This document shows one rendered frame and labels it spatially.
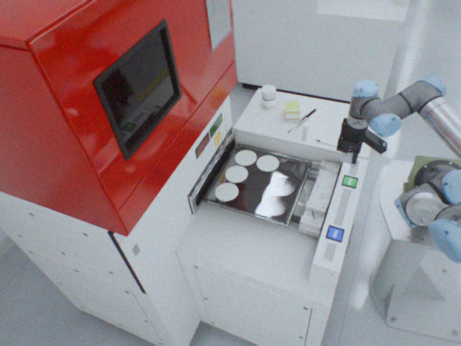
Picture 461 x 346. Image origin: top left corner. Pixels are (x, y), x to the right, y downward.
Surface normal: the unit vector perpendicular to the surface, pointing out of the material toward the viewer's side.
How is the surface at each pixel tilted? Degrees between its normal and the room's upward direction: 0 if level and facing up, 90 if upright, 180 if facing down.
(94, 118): 90
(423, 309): 0
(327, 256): 0
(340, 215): 0
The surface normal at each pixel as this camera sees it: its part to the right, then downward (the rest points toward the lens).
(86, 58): 0.91, 0.24
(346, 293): -0.07, -0.68
